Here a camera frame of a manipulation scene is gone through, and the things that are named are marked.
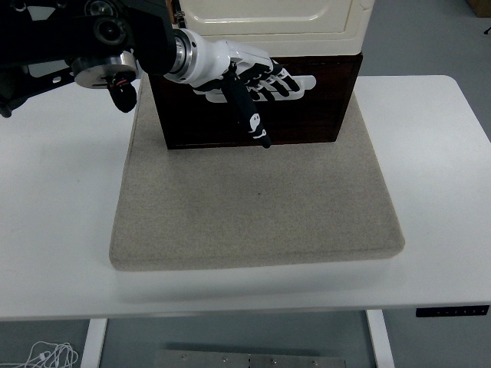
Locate cream plastic cabinet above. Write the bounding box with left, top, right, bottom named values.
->
left=180, top=0, right=375, bottom=58

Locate black table control panel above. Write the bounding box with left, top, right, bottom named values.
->
left=416, top=304, right=491, bottom=318

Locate white and black hand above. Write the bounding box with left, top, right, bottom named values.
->
left=180, top=28, right=302, bottom=150

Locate white cable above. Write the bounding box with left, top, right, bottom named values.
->
left=0, top=340, right=80, bottom=368

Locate grey metal plate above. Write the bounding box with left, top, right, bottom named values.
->
left=152, top=349, right=348, bottom=368

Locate white drawer handle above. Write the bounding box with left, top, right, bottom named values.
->
left=192, top=74, right=318, bottom=104

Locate cardboard box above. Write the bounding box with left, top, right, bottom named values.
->
left=465, top=0, right=491, bottom=18

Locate dark wooden drawer chest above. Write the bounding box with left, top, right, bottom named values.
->
left=147, top=52, right=364, bottom=150

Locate dark wooden drawer with notch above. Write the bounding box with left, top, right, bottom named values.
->
left=156, top=63, right=356, bottom=104

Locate white table leg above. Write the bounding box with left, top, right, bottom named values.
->
left=79, top=317, right=109, bottom=368
left=365, top=309, right=396, bottom=368

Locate plain dark wooden drawer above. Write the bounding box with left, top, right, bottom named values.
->
left=163, top=100, right=345, bottom=149

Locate beige fabric mat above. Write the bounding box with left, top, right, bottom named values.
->
left=109, top=72, right=407, bottom=272

